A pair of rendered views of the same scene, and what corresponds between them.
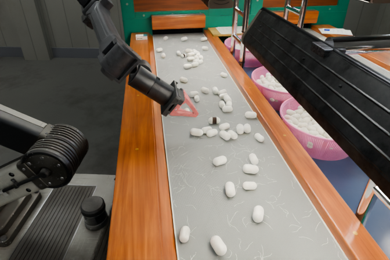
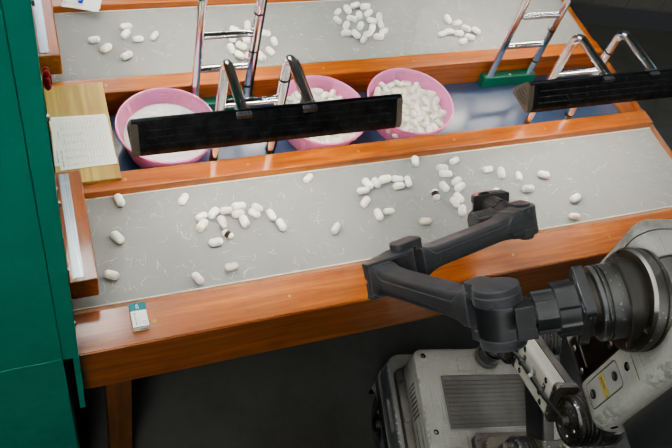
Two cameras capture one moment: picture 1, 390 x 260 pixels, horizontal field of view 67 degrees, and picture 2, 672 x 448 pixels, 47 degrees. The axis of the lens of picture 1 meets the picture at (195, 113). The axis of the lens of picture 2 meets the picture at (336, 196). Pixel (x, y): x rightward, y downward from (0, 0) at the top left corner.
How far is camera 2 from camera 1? 2.21 m
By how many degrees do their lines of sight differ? 80
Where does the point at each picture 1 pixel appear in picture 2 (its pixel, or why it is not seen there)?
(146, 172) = (537, 242)
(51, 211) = (489, 412)
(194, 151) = not seen: hidden behind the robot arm
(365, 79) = (636, 77)
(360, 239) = (548, 127)
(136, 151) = (515, 254)
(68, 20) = not seen: outside the picture
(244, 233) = (557, 185)
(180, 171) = not seen: hidden behind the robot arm
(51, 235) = (515, 397)
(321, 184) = (509, 131)
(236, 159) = (486, 182)
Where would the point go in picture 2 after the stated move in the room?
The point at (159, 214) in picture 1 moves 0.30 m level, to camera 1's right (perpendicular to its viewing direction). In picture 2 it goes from (571, 228) to (538, 145)
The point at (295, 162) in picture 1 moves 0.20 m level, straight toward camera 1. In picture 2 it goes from (489, 140) to (554, 162)
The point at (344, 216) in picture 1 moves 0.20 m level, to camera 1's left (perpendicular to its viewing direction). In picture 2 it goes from (533, 129) to (555, 181)
